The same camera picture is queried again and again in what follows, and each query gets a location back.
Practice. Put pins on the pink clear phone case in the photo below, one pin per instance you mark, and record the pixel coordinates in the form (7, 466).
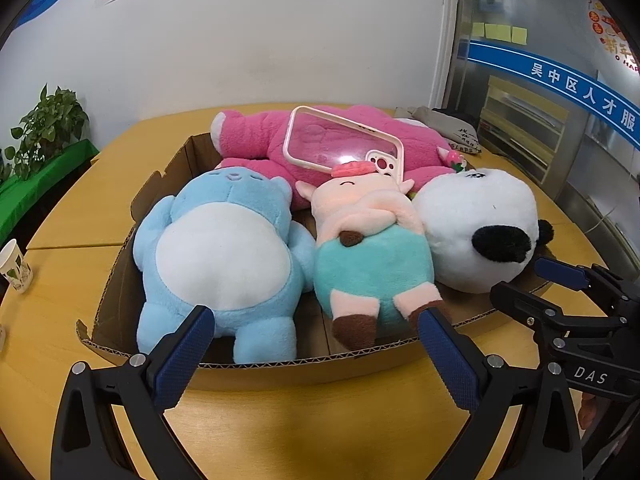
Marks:
(380, 160)

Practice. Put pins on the yellow sticky note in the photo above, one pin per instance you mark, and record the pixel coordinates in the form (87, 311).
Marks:
(478, 29)
(498, 31)
(519, 35)

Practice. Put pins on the grey fabric bag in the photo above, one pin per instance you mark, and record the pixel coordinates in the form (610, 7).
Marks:
(450, 125)

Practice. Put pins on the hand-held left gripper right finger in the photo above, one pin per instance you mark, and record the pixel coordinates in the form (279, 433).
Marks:
(445, 360)

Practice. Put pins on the blue door banner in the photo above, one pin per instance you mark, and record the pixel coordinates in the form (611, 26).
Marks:
(550, 77)

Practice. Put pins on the pink plush bear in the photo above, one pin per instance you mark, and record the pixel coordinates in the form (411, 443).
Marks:
(260, 135)

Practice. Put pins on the brown cardboard box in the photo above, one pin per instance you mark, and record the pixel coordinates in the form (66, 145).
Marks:
(300, 375)

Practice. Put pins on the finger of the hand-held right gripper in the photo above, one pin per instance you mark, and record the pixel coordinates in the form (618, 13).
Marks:
(555, 267)
(520, 302)

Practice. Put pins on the blue plush toy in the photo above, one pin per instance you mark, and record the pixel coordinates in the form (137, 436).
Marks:
(220, 250)

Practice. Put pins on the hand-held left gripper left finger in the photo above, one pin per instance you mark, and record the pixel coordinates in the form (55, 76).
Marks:
(182, 360)

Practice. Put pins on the pink and teal plush pig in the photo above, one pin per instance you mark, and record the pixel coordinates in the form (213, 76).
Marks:
(370, 260)

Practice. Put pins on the green cloth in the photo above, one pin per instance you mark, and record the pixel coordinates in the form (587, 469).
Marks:
(30, 185)

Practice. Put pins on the white panda plush toy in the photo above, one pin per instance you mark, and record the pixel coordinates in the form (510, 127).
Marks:
(465, 220)

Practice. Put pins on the red window decoration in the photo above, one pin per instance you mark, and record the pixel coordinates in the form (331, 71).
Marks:
(612, 35)

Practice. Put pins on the yellow wooden desktop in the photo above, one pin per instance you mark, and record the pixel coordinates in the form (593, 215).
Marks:
(310, 425)

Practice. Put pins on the paper cup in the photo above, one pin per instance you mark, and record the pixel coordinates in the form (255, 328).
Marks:
(14, 267)

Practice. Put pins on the green potted plant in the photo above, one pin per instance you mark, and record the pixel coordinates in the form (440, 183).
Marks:
(47, 120)

